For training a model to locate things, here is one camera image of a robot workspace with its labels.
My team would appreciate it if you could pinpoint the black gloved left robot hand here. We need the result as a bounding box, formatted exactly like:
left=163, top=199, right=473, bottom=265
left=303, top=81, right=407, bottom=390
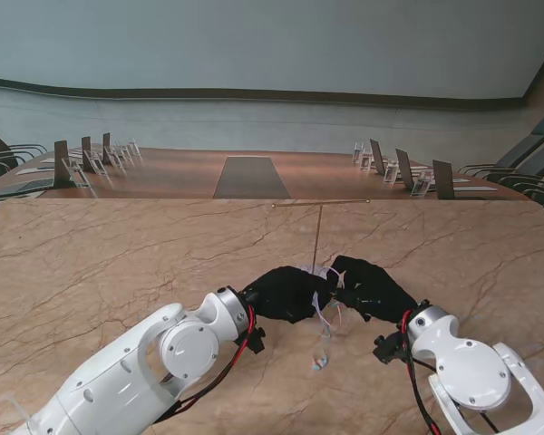
left=242, top=266, right=339, bottom=324

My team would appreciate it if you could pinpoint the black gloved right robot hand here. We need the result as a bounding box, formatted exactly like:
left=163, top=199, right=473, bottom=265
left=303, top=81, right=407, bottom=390
left=330, top=255, right=418, bottom=325

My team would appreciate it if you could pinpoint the white thin cable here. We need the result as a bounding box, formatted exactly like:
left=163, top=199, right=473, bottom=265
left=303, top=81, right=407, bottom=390
left=308, top=266, right=348, bottom=373

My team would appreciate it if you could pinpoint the gold T rack marble base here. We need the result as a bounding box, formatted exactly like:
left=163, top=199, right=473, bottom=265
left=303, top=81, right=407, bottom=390
left=270, top=198, right=371, bottom=277

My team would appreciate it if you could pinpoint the brown wooden conference table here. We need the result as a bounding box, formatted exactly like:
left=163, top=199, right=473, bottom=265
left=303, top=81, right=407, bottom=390
left=0, top=145, right=534, bottom=203

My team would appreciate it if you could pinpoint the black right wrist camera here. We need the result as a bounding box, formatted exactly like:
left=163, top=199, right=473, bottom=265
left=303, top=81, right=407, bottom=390
left=372, top=333, right=407, bottom=366

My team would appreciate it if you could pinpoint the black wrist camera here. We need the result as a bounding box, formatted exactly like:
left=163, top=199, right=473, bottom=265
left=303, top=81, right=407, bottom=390
left=238, top=326, right=267, bottom=355
left=372, top=333, right=407, bottom=366

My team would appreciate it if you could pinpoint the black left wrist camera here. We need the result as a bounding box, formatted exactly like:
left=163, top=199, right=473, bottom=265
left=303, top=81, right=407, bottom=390
left=238, top=326, right=267, bottom=355

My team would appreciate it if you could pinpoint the red black right arm cable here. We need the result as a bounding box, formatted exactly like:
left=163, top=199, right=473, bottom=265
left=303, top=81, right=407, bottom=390
left=401, top=310, right=500, bottom=435

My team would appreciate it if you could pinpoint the red black arm cable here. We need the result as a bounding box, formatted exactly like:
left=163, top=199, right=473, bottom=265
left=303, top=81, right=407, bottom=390
left=153, top=305, right=259, bottom=425
left=401, top=310, right=500, bottom=435

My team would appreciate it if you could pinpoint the red black left arm cable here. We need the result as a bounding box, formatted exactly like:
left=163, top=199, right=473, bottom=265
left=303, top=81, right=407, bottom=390
left=153, top=305, right=259, bottom=425

